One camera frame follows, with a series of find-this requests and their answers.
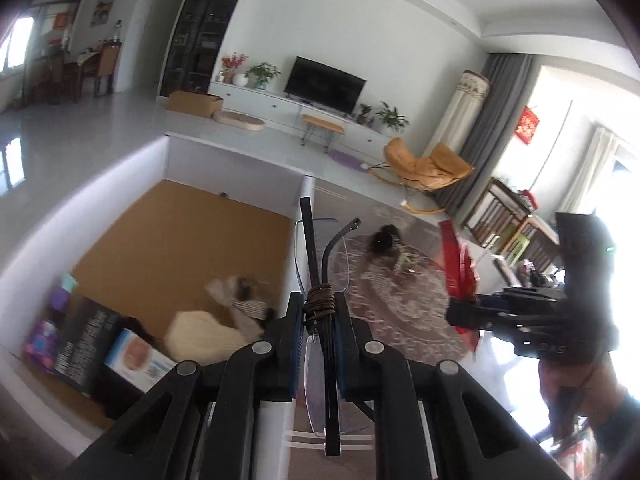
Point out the blue medicine box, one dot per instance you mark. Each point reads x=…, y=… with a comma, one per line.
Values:
x=42, y=345

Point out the pale crumpled wrapper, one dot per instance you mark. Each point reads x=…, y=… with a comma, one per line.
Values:
x=222, y=291

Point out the white round vase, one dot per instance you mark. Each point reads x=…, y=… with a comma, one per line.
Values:
x=240, y=80

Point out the white storage box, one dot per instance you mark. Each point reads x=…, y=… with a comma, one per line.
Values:
x=225, y=165

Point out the beige oval floor mat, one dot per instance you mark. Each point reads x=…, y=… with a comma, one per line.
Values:
x=240, y=121

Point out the red flower arrangement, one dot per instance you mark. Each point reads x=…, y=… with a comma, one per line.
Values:
x=232, y=62

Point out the large leafy potted plant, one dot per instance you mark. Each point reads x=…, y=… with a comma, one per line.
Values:
x=392, y=116

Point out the person's right forearm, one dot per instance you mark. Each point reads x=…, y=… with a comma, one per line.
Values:
x=622, y=425

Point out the green potted plant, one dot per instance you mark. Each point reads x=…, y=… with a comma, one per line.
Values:
x=262, y=74

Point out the dark display cabinet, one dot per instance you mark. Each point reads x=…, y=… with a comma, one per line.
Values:
x=200, y=25

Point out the cream knit scrunchie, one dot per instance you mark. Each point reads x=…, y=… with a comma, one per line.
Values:
x=205, y=335

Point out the rimless glasses black temples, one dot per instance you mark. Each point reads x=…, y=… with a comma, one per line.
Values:
x=331, y=390

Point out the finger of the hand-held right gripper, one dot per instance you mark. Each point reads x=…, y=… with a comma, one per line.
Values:
x=480, y=302
x=480, y=324

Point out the red snack packet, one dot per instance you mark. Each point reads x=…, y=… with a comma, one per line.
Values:
x=457, y=270

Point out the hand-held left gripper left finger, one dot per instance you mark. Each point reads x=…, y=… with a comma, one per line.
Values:
x=297, y=345

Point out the person's right hand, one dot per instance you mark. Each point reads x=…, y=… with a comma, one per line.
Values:
x=575, y=400

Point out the wooden bench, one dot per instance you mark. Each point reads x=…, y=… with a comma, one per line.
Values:
x=322, y=122

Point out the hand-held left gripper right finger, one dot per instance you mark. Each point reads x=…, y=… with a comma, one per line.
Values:
x=342, y=355

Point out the white sheer curtain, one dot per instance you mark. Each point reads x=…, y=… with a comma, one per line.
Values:
x=597, y=165

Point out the wooden dining table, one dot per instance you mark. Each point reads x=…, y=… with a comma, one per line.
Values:
x=85, y=67

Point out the small blue box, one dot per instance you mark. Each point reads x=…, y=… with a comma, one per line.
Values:
x=140, y=360

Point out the wooden chair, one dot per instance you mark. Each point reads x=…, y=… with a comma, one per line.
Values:
x=495, y=215

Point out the grey curtain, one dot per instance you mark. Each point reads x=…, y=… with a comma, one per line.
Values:
x=500, y=120

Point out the purple floor duster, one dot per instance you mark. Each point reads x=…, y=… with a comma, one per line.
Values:
x=347, y=160

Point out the orange lounge chair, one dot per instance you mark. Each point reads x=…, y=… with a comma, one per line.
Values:
x=425, y=165

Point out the small potted plant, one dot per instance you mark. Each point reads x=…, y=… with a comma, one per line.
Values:
x=364, y=112

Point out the white TV cabinet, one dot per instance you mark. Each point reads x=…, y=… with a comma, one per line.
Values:
x=265, y=102

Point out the black cardboard box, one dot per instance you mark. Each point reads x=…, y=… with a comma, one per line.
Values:
x=85, y=345

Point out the clear rhinestone claw clip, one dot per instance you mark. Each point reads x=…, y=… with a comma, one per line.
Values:
x=384, y=242

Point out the framed wall picture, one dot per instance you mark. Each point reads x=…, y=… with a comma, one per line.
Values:
x=104, y=6

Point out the red wall decoration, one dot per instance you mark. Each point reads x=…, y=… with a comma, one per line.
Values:
x=529, y=125

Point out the red window decoration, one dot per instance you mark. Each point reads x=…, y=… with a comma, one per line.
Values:
x=59, y=29

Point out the black television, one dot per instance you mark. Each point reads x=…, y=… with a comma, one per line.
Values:
x=325, y=85

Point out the standing air conditioner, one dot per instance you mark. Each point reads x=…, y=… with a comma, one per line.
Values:
x=460, y=110

